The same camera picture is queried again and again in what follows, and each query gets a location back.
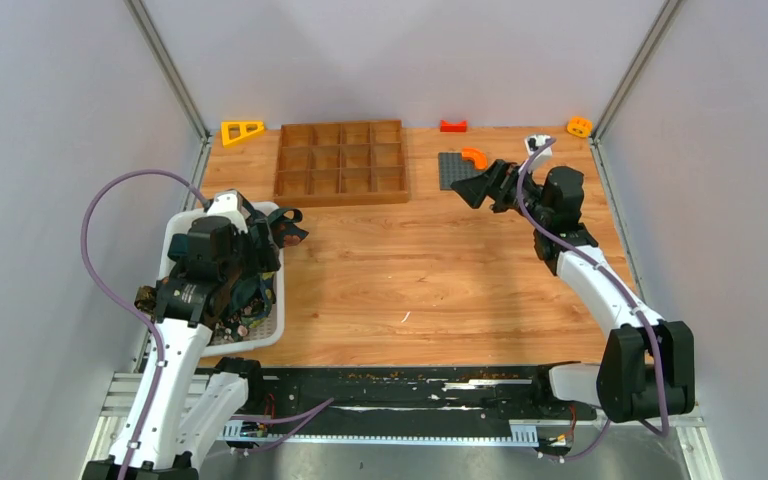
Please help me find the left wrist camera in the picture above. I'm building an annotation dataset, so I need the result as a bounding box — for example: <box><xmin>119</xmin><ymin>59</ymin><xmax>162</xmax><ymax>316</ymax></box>
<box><xmin>206</xmin><ymin>190</ymin><xmax>248</xmax><ymax>233</ymax></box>

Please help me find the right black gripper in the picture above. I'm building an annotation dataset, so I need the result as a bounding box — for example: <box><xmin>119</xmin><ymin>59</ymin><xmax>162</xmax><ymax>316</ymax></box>
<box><xmin>450</xmin><ymin>159</ymin><xmax>550</xmax><ymax>227</ymax></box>

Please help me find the grey studded baseplate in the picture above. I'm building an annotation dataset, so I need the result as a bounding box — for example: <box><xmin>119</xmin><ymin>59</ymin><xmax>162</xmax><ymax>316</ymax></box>
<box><xmin>437</xmin><ymin>152</ymin><xmax>483</xmax><ymax>191</ymax></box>

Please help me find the pile of patterned ties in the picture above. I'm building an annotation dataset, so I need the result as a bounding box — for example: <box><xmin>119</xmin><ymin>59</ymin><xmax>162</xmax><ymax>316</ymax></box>
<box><xmin>133</xmin><ymin>206</ymin><xmax>310</xmax><ymax>342</ymax></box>

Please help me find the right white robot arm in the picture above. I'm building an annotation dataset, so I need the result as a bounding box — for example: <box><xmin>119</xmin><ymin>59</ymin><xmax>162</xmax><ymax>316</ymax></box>
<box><xmin>451</xmin><ymin>160</ymin><xmax>696</xmax><ymax>423</ymax></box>

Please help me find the yellow triangular block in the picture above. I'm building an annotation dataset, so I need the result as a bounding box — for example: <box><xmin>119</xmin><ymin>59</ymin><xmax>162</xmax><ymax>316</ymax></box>
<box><xmin>220</xmin><ymin>121</ymin><xmax>266</xmax><ymax>148</ymax></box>

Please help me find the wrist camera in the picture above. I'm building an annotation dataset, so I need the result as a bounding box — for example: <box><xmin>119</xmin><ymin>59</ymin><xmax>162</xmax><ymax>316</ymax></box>
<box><xmin>523</xmin><ymin>134</ymin><xmax>555</xmax><ymax>160</ymax></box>
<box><xmin>206</xmin><ymin>190</ymin><xmax>248</xmax><ymax>233</ymax></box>

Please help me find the orange curved block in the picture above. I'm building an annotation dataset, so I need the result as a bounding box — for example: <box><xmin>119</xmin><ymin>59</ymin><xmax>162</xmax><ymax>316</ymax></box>
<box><xmin>461</xmin><ymin>147</ymin><xmax>489</xmax><ymax>171</ymax></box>

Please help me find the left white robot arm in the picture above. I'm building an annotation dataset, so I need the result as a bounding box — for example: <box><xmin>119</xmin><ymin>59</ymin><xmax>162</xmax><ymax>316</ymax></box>
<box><xmin>83</xmin><ymin>192</ymin><xmax>285</xmax><ymax>479</ymax></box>

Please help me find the white plastic basket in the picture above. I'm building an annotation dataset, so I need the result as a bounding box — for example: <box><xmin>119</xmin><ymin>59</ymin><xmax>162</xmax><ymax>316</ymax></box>
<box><xmin>150</xmin><ymin>200</ymin><xmax>285</xmax><ymax>357</ymax></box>

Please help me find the wooden compartment tray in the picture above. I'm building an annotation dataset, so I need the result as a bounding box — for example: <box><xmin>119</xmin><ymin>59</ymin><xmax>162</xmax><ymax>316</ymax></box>
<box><xmin>273</xmin><ymin>120</ymin><xmax>410</xmax><ymax>208</ymax></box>

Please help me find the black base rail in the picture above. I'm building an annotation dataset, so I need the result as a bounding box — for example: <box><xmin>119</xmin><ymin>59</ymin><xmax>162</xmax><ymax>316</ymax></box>
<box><xmin>239</xmin><ymin>365</ymin><xmax>597</xmax><ymax>440</ymax></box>

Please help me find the red plastic block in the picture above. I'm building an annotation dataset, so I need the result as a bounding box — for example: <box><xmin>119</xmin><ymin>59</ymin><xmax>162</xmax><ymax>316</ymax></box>
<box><xmin>439</xmin><ymin>120</ymin><xmax>469</xmax><ymax>133</ymax></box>

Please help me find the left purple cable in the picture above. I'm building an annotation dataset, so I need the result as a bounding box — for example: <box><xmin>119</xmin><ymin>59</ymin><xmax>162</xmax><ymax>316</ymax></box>
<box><xmin>79</xmin><ymin>168</ymin><xmax>212</xmax><ymax>480</ymax></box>

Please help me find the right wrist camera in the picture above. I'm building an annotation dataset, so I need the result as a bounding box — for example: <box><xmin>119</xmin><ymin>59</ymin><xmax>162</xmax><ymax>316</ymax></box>
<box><xmin>523</xmin><ymin>134</ymin><xmax>555</xmax><ymax>160</ymax></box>

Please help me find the orange round block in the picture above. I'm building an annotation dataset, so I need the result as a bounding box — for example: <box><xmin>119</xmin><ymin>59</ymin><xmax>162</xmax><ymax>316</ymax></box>
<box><xmin>566</xmin><ymin>116</ymin><xmax>593</xmax><ymax>138</ymax></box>

